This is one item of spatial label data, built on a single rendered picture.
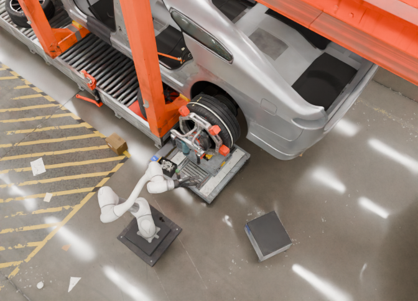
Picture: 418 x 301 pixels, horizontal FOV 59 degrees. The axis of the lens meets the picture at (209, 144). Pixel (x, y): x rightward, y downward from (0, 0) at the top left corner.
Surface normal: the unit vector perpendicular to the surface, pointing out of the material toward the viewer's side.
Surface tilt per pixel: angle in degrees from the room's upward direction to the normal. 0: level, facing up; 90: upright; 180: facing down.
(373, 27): 90
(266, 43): 2
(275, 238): 0
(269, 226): 0
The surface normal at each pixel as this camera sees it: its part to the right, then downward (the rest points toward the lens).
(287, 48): 0.30, -0.26
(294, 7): 0.01, -0.50
